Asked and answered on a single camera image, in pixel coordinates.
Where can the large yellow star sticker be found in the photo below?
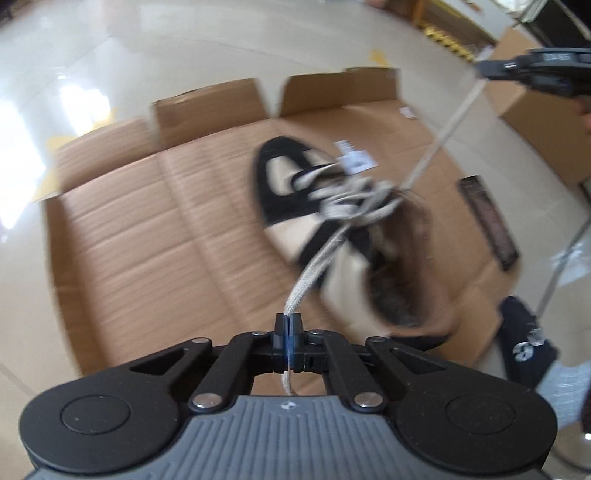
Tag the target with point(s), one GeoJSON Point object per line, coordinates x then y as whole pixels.
{"type": "Point", "coordinates": [48, 187]}

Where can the black and beige shoe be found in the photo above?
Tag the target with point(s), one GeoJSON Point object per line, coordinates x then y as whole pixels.
{"type": "Point", "coordinates": [277, 203]}

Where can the person's right leg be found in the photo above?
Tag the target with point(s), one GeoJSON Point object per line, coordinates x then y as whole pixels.
{"type": "Point", "coordinates": [565, 387]}

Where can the white paper label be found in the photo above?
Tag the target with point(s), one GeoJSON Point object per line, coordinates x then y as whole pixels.
{"type": "Point", "coordinates": [355, 157]}

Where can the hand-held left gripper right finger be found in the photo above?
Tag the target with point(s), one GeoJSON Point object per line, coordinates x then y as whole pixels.
{"type": "Point", "coordinates": [298, 341]}

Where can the small yellow star sticker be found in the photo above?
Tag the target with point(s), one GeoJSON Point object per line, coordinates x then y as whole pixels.
{"type": "Point", "coordinates": [378, 57]}

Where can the black slipper with white print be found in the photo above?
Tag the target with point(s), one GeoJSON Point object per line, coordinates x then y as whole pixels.
{"type": "Point", "coordinates": [517, 323]}

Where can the beige shoelace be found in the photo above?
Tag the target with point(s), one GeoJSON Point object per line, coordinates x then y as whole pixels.
{"type": "Point", "coordinates": [318, 267]}

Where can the yellow black striped tape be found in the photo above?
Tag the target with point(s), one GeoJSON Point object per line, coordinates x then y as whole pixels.
{"type": "Point", "coordinates": [450, 44]}

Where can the flattened cardboard box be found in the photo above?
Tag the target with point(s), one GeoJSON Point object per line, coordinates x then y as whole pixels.
{"type": "Point", "coordinates": [138, 230]}

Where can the small white paper scrap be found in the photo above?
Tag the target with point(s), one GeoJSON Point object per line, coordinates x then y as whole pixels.
{"type": "Point", "coordinates": [408, 113]}

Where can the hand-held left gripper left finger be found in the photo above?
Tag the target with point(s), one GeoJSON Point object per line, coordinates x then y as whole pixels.
{"type": "Point", "coordinates": [280, 341]}

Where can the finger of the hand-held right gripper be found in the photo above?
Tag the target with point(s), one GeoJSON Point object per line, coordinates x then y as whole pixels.
{"type": "Point", "coordinates": [503, 68]}

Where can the black smartphone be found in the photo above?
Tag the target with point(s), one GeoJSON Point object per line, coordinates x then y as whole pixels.
{"type": "Point", "coordinates": [489, 221]}

